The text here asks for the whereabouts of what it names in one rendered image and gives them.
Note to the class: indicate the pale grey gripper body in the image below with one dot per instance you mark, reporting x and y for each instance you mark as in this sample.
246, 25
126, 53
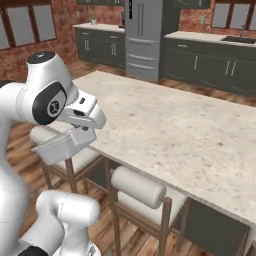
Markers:
95, 118

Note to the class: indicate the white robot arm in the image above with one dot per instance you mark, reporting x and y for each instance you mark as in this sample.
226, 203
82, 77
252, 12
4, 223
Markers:
13, 110

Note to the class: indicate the wooden stool with white cushion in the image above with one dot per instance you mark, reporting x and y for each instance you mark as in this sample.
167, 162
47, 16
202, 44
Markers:
83, 158
140, 186
252, 240

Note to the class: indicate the dark cupboard run with plant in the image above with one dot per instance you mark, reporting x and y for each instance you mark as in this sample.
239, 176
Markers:
100, 46

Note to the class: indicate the grey steel fridge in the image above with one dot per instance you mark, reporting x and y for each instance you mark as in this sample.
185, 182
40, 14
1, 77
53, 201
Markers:
143, 40

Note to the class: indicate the small green potted plant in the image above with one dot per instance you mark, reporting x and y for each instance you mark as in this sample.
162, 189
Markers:
93, 20

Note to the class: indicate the dark coffee machine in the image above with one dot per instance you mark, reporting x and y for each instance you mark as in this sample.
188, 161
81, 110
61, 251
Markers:
122, 20

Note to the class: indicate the large wood-framed window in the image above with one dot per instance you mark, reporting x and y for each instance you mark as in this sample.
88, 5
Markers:
26, 23

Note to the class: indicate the dark tall fridge side panel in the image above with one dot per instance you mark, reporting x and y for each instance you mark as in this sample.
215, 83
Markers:
170, 20

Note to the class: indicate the dark cupboard run with sink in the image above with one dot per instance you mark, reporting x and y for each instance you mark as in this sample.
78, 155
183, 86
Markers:
206, 63

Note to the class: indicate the black sink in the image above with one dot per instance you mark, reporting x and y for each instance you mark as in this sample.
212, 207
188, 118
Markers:
238, 39

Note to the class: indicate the dark tap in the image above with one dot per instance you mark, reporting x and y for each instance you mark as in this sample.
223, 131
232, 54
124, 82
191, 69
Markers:
243, 31

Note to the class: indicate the small wood-framed window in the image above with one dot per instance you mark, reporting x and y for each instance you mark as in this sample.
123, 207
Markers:
233, 15

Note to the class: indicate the dark wall cupboard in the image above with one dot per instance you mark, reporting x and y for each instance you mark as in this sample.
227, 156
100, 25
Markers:
191, 3
100, 1

